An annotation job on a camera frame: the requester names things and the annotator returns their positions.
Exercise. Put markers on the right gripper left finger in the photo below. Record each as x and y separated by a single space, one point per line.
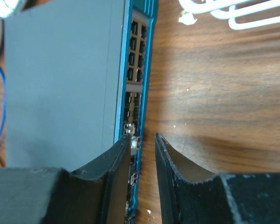
95 193

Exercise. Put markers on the white wire dish rack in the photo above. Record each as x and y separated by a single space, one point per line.
227 10

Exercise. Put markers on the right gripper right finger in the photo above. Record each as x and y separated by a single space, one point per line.
190 194

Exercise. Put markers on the black network switch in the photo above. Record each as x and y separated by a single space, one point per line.
77 80

